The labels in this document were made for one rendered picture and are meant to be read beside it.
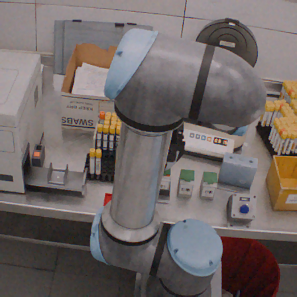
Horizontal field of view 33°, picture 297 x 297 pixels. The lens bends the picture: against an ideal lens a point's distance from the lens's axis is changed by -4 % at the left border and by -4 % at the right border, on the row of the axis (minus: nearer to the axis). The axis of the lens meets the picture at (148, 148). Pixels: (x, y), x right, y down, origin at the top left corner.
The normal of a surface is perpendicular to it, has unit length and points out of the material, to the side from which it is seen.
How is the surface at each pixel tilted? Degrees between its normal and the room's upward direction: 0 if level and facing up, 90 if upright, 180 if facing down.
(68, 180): 0
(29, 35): 90
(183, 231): 10
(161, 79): 63
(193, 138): 25
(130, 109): 88
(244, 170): 90
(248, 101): 77
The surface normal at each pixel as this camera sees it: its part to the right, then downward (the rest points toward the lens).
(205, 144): -0.01, -0.37
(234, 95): 0.42, 0.35
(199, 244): 0.24, -0.65
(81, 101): -0.10, 0.77
